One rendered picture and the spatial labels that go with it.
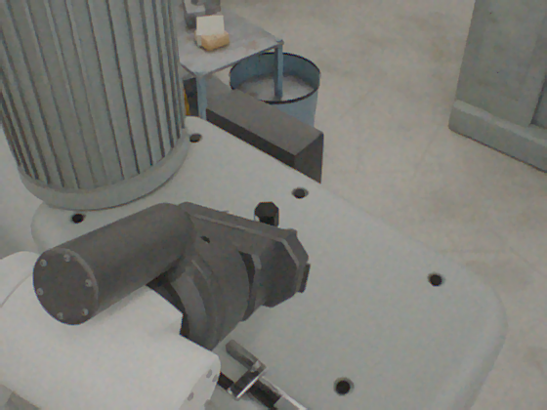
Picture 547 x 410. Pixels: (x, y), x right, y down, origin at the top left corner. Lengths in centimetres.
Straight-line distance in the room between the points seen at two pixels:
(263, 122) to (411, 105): 318
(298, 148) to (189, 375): 72
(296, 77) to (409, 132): 90
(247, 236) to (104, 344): 19
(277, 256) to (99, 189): 25
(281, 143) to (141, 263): 70
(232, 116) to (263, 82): 232
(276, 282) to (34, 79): 28
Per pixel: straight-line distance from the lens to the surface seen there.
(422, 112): 411
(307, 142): 97
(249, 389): 50
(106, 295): 26
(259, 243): 43
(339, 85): 427
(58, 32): 54
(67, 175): 63
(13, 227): 88
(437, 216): 339
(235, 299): 37
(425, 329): 55
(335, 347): 53
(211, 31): 304
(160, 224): 31
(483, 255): 326
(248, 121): 102
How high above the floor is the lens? 233
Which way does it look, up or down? 45 degrees down
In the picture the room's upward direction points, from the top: straight up
